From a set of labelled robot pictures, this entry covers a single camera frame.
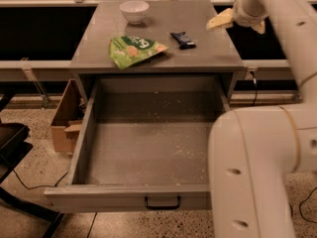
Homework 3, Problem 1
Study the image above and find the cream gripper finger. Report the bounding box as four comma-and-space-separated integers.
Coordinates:
206, 8, 234, 30
252, 21, 265, 35

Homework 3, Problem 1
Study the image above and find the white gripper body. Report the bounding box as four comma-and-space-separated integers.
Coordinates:
233, 0, 266, 27

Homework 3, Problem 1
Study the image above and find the dark blue snack bar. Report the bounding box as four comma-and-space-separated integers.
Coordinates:
170, 32, 196, 50

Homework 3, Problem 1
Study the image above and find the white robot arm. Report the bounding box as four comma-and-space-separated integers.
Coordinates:
208, 0, 317, 238

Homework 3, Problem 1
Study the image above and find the grey cabinet counter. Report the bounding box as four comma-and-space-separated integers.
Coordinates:
69, 0, 243, 100

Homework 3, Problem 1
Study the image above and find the open grey drawer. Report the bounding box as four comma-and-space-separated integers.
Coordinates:
45, 74, 229, 213

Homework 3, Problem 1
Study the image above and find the white bowl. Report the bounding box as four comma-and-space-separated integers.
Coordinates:
119, 1, 150, 25

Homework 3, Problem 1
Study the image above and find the green snack bag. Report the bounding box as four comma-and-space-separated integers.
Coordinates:
108, 36, 168, 69

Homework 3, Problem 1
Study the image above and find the cardboard box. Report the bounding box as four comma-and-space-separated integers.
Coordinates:
51, 79, 85, 154

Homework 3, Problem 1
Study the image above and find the black metal stand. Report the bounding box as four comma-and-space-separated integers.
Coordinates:
0, 96, 70, 238

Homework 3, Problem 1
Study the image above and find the black cable right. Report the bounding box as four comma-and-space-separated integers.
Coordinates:
247, 68, 317, 226

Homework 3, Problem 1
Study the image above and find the black cable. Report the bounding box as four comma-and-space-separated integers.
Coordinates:
12, 168, 69, 190
247, 68, 317, 226

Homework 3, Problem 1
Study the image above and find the black drawer handle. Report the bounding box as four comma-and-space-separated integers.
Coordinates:
144, 196, 181, 210

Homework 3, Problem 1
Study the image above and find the black cable left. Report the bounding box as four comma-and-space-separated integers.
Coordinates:
12, 168, 69, 190

